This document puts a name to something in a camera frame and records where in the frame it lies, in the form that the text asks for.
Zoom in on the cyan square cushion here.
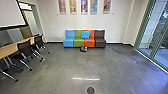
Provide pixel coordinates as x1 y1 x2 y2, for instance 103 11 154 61
80 30 92 40

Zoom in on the wall poster purple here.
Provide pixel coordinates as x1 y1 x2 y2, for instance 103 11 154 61
80 0 89 16

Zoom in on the white wall board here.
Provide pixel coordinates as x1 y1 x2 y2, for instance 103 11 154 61
0 0 27 29

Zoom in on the orange sofa seat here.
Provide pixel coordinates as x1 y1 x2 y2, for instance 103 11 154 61
83 30 97 48

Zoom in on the wall poster pink beige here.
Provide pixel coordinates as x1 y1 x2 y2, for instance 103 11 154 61
102 0 112 15

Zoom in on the wall poster yellow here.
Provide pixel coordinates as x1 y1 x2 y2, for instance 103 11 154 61
69 0 78 16

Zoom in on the green sofa seat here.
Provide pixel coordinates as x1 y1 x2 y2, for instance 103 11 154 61
73 30 85 48

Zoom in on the wall poster red and blue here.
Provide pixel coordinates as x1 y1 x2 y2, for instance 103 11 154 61
58 0 67 15

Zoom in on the glass door dark frame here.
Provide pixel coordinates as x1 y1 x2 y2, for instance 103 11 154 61
18 1 44 37

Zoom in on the wall poster light blue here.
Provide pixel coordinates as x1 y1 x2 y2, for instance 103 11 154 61
89 0 99 15

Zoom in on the grey trash bag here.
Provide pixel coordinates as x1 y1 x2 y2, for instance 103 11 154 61
79 46 89 53

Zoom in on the round floor drain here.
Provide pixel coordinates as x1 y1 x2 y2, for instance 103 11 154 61
86 86 96 94

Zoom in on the blue sofa seat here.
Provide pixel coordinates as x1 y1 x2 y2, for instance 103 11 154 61
62 29 76 48

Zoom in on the brown wooden panel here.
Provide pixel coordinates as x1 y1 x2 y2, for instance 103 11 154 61
19 26 33 39

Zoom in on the brown sofa seat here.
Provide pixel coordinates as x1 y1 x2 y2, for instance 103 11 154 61
94 29 107 49

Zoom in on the wooden table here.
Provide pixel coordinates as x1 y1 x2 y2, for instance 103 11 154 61
0 35 36 60

